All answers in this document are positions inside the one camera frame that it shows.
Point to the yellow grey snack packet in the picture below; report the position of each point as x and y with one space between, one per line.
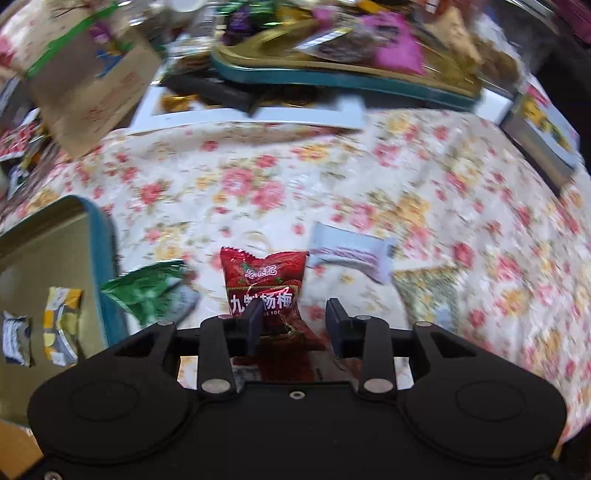
60 323

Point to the yellow patterned snack packet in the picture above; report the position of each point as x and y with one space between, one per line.
425 295

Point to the grey box yellow print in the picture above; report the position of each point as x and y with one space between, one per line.
540 134

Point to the gold wrapped candy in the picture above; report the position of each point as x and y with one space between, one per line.
178 102

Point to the white lilac snack packet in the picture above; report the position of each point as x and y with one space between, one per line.
346 254

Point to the black snack packet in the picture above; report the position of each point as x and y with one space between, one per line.
212 92

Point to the kraft paper bag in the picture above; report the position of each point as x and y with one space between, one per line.
92 92

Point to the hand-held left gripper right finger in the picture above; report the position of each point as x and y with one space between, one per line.
337 330

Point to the white dark-edged snack packet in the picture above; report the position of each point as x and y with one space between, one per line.
14 337

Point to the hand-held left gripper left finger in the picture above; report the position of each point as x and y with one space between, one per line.
254 330

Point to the red white patterned packet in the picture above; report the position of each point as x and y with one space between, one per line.
18 143

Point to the red white label snack packet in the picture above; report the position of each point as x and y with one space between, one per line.
286 365

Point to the gold tin tray teal rim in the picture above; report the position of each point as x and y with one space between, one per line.
46 249

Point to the pink snack packet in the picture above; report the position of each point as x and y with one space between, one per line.
392 44

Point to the floral tablecloth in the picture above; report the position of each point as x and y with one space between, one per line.
323 175

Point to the red plum snack packet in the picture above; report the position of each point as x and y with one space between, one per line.
263 277

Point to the small glass of cookies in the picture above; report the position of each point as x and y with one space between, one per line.
194 50

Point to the teal tray of candies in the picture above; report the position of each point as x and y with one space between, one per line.
346 76

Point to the green snack packet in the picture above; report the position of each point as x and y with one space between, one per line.
147 290

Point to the white rectangular tray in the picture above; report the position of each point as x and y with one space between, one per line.
286 117

